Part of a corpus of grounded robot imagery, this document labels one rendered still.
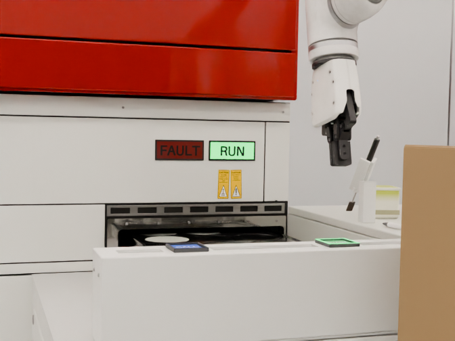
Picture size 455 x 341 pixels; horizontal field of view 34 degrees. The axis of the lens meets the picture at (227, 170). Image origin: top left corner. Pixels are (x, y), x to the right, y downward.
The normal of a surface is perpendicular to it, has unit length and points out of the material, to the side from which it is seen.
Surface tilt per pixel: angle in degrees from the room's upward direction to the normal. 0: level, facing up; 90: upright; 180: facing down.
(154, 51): 90
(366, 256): 90
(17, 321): 90
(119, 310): 90
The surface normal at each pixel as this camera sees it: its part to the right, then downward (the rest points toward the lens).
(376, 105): 0.31, 0.06
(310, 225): -0.95, 0.00
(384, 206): 0.05, 0.05
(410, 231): -0.81, 0.01
